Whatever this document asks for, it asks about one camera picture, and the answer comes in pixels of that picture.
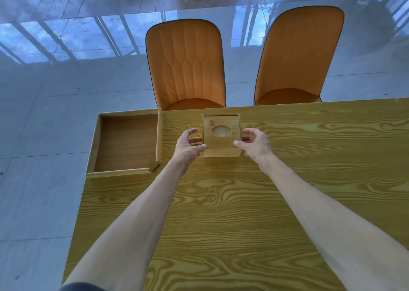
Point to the person's right hand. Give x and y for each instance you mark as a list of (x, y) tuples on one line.
[(260, 148)]

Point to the person's left hand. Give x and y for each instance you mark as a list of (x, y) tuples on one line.
[(187, 150)]

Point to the wooden box with holed lid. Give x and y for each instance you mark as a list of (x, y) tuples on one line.
[(220, 150)]

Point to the person's left forearm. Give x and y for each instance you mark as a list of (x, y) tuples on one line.
[(127, 236)]

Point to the person's right forearm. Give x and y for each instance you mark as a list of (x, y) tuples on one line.
[(335, 230)]

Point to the open wooden tray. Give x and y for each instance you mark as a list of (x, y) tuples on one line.
[(127, 140)]

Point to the orange quilted chair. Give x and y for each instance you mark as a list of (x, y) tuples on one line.
[(187, 64)]

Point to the orange plain-backed chair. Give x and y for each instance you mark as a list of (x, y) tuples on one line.
[(297, 51)]

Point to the gray printed shirt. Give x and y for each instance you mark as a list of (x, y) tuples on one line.
[(80, 287)]

